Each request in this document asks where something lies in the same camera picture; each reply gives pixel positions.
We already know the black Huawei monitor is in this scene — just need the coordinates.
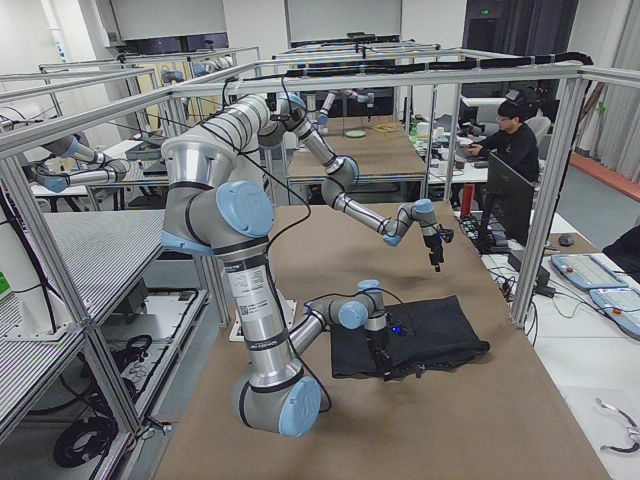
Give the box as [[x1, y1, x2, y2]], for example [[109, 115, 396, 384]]
[[478, 153, 535, 246]]

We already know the seated person in black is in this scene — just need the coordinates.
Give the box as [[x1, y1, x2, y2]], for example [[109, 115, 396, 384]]
[[463, 100, 539, 182]]

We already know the black printed t-shirt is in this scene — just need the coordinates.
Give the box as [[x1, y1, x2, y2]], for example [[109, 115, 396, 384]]
[[331, 296, 490, 379]]

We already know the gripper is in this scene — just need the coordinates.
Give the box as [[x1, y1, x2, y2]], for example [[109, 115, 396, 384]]
[[365, 328, 393, 381], [423, 232, 444, 272]]

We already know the teach pendant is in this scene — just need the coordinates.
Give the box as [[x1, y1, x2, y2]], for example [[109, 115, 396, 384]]
[[550, 254, 628, 290], [589, 288, 640, 340]]

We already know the striped metal workbench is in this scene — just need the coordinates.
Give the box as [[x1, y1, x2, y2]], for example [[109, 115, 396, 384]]
[[44, 210, 164, 325]]

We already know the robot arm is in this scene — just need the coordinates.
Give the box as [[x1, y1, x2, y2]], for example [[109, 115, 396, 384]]
[[200, 93, 445, 270], [162, 134, 390, 437]]

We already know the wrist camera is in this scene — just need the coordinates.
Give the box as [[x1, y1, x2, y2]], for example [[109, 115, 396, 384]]
[[439, 227, 454, 244], [387, 314, 415, 337]]

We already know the white curved headband object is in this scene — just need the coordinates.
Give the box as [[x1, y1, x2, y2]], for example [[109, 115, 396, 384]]
[[593, 397, 640, 456]]

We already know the aluminium frame post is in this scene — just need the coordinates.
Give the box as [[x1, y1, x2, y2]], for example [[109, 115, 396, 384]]
[[511, 75, 588, 329]]

